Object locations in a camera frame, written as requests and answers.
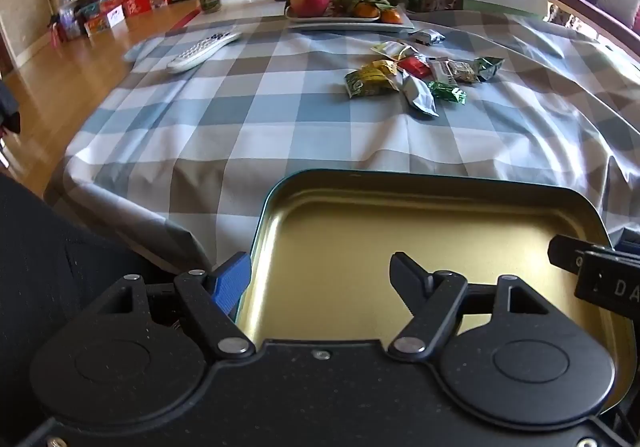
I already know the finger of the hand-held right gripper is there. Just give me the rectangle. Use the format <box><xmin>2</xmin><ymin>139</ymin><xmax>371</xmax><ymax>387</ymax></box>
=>
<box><xmin>548</xmin><ymin>234</ymin><xmax>588</xmax><ymax>275</ymax></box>

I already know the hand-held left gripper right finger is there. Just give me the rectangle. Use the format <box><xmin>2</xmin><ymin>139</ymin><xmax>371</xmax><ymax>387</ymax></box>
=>
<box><xmin>387</xmin><ymin>251</ymin><xmax>551</xmax><ymax>364</ymax></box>

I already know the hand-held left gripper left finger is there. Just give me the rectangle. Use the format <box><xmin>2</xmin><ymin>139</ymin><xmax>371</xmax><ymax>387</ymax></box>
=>
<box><xmin>95</xmin><ymin>252</ymin><xmax>256</xmax><ymax>362</ymax></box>

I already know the gold-lined metal tin tray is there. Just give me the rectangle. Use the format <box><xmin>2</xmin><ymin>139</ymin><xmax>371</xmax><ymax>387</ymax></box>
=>
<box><xmin>235</xmin><ymin>169</ymin><xmax>631</xmax><ymax>420</ymax></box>

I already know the olive patterned snack packet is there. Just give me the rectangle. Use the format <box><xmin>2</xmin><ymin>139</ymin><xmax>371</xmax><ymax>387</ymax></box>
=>
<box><xmin>447</xmin><ymin>59</ymin><xmax>478</xmax><ymax>84</ymax></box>

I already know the dark silver snack packet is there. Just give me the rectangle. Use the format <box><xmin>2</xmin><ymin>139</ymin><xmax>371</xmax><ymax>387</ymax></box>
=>
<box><xmin>408</xmin><ymin>28</ymin><xmax>446</xmax><ymax>46</ymax></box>

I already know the blue grey checked tablecloth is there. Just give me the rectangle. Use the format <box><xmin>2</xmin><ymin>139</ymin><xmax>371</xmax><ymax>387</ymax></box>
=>
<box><xmin>44</xmin><ymin>9</ymin><xmax>640</xmax><ymax>278</ymax></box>

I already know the dark quilted cloth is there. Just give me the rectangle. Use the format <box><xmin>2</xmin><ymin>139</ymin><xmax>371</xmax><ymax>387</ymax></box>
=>
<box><xmin>0</xmin><ymin>172</ymin><xmax>216</xmax><ymax>447</ymax></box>

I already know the long silver white snack packet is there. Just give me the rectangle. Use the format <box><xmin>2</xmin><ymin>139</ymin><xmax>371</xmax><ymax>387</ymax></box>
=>
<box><xmin>401</xmin><ymin>74</ymin><xmax>440</xmax><ymax>118</ymax></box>

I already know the shiny green snack packet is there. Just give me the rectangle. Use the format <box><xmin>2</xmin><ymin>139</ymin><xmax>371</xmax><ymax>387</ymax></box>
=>
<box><xmin>427</xmin><ymin>81</ymin><xmax>467</xmax><ymax>105</ymax></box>

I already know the green and white snack packet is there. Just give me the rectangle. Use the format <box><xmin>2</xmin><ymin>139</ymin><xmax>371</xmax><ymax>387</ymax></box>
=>
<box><xmin>472</xmin><ymin>56</ymin><xmax>505</xmax><ymax>82</ymax></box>

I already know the red snack packet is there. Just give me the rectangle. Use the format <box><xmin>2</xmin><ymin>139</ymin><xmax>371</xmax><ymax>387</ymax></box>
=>
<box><xmin>397</xmin><ymin>54</ymin><xmax>432</xmax><ymax>79</ymax></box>

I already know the gold foil candy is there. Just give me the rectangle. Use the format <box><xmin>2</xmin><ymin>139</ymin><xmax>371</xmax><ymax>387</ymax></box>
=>
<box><xmin>367</xmin><ymin>59</ymin><xmax>399</xmax><ymax>78</ymax></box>

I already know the white remote control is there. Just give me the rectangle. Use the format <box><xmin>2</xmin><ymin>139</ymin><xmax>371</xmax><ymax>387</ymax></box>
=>
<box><xmin>166</xmin><ymin>30</ymin><xmax>244</xmax><ymax>74</ymax></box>

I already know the white rectangular fruit plate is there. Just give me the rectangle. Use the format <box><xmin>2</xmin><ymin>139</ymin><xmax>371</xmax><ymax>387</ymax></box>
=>
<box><xmin>284</xmin><ymin>2</ymin><xmax>416</xmax><ymax>32</ymax></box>

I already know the red apple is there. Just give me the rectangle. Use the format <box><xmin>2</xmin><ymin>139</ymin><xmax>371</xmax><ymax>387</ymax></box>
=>
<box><xmin>290</xmin><ymin>0</ymin><xmax>332</xmax><ymax>18</ymax></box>

